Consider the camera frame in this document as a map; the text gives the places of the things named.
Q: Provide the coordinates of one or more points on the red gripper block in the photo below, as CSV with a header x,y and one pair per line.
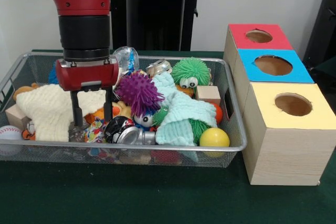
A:
x,y
86,77

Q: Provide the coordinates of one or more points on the colourful polka-dot cloth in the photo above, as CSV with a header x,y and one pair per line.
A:
x,y
93,132

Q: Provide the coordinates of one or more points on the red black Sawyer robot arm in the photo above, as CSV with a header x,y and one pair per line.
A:
x,y
78,3

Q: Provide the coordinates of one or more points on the shallow silver mesh bin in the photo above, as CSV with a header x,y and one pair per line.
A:
x,y
65,157

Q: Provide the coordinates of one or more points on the wooden box with three holes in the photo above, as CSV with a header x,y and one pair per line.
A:
x,y
288,155

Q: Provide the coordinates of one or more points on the crushed black drink can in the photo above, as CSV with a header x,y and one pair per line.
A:
x,y
118,129

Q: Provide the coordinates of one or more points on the cream knitted cloth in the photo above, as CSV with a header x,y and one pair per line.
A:
x,y
47,108

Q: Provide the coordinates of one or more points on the purple spiky rubber ball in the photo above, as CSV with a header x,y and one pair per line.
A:
x,y
139,93

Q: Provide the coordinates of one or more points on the blue spiky rubber ball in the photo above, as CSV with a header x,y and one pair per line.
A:
x,y
53,77

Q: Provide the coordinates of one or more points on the white baseball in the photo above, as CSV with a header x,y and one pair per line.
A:
x,y
9,133

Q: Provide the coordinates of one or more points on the mint green knitted cloth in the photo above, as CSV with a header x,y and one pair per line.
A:
x,y
183,108

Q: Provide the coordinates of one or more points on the green spiky ball with eyes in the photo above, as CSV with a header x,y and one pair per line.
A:
x,y
190,69

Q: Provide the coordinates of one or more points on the small wooden cube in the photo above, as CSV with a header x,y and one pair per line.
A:
x,y
208,94

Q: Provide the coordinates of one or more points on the yellow plastic ball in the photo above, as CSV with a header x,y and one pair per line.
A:
x,y
214,137

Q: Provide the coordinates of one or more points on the orange-red ball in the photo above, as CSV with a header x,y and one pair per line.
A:
x,y
218,113

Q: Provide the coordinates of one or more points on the dark green side table cloth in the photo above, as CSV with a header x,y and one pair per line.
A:
x,y
328,70

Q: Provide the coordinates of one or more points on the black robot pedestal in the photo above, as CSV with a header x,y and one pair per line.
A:
x,y
157,11

